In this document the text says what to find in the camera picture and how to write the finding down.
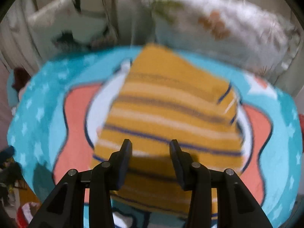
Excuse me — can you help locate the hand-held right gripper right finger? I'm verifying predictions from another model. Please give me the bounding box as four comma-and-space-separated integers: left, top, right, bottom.
169, 139, 273, 228

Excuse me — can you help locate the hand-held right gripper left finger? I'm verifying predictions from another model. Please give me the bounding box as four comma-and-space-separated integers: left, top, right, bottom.
28, 139, 133, 228

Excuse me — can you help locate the yellow striped sweater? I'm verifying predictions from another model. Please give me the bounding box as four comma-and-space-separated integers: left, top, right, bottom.
91, 43, 245, 219

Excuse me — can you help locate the teal printed blanket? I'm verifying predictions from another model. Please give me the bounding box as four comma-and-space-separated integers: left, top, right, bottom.
7, 46, 303, 228

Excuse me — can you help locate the red and white cloth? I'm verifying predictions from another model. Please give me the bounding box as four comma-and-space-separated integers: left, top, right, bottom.
17, 202, 41, 228

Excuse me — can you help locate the white floral pillow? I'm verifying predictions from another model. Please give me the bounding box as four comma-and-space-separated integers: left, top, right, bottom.
140, 0, 301, 76

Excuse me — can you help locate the dark red cloth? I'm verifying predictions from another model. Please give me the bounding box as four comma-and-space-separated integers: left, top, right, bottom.
12, 67, 31, 93

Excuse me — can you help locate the pale printed pillow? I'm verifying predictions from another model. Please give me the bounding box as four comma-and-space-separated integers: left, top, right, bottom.
27, 0, 133, 53

